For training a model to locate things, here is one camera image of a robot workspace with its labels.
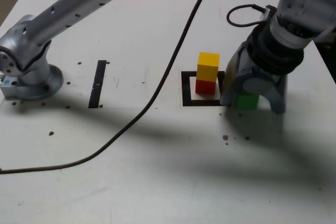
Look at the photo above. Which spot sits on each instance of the black tape strip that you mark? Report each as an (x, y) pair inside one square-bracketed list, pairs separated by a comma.
[(98, 82)]

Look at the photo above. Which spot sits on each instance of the green cube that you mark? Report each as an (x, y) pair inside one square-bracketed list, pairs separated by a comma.
[(246, 102)]

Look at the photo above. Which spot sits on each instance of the black tape square outline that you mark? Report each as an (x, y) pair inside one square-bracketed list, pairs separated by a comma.
[(202, 102)]

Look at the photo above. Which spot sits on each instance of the red cube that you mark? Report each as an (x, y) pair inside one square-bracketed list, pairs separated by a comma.
[(205, 87)]

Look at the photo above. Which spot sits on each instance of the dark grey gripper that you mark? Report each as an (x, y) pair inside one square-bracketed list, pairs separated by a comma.
[(258, 70)]

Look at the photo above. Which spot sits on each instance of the yellow cube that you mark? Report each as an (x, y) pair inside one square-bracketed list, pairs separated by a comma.
[(208, 69)]

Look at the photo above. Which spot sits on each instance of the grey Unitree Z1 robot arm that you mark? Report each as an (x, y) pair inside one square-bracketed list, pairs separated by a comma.
[(31, 37)]

